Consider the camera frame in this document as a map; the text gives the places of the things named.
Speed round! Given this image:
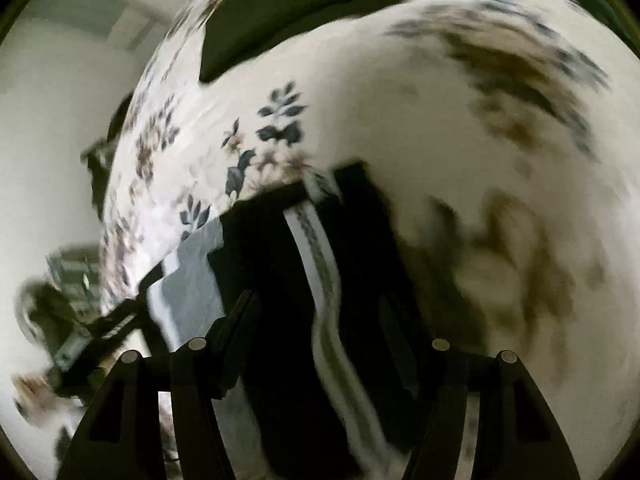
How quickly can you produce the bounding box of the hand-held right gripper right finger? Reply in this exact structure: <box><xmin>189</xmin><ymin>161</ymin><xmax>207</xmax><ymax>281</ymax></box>
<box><xmin>378</xmin><ymin>294</ymin><xmax>582</xmax><ymax>480</ymax></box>

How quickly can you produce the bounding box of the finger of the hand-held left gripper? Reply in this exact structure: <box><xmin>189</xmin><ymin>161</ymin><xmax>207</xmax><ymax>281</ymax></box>
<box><xmin>75</xmin><ymin>298</ymin><xmax>151</xmax><ymax>361</ymax></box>

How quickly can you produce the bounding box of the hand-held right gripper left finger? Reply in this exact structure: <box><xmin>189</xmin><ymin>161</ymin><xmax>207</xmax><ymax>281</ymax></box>
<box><xmin>55</xmin><ymin>289</ymin><xmax>263</xmax><ymax>480</ymax></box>

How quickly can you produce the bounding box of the striped knit sweater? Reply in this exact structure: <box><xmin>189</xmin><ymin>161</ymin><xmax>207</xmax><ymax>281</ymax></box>
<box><xmin>137</xmin><ymin>160</ymin><xmax>483</xmax><ymax>480</ymax></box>

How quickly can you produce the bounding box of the green plastic rack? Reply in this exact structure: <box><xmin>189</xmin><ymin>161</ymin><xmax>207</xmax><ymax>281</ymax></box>
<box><xmin>44</xmin><ymin>244</ymin><xmax>103</xmax><ymax>312</ymax></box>

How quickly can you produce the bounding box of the floral bed sheet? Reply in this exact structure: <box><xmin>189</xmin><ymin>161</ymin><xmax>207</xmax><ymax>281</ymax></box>
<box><xmin>97</xmin><ymin>0</ymin><xmax>637</xmax><ymax>480</ymax></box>

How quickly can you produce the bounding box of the folded dark green garment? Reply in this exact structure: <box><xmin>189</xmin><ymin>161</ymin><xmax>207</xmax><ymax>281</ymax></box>
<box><xmin>197</xmin><ymin>0</ymin><xmax>415</xmax><ymax>84</ymax></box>

